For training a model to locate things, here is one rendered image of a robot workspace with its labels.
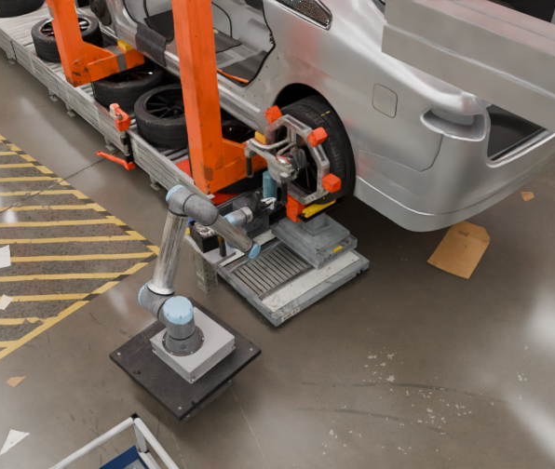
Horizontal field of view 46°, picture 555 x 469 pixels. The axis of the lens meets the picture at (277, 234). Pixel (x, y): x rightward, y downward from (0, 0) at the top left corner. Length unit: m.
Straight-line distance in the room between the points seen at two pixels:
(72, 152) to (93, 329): 2.11
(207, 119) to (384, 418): 2.04
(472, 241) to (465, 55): 3.99
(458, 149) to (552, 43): 2.50
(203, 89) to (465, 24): 3.12
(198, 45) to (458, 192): 1.65
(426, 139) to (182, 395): 1.82
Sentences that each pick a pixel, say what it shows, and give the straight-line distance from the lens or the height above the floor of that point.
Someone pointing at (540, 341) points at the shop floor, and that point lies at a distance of 4.42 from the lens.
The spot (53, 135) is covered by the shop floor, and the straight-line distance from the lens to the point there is 6.32.
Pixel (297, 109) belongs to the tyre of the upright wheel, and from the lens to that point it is 4.01.
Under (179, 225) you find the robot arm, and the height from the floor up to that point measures 1.04.
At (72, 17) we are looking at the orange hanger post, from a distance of 5.68.
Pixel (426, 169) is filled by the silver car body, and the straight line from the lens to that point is 3.51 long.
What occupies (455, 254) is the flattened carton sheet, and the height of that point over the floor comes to 0.01.
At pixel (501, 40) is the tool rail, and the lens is 0.95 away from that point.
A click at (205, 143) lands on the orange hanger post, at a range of 4.18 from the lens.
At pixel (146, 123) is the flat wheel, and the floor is 0.48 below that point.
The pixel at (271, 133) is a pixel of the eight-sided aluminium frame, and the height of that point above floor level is 0.94.
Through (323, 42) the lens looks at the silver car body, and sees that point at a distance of 3.76.
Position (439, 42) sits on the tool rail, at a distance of 1.02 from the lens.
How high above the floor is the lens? 3.20
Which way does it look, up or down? 41 degrees down
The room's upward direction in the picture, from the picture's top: 1 degrees counter-clockwise
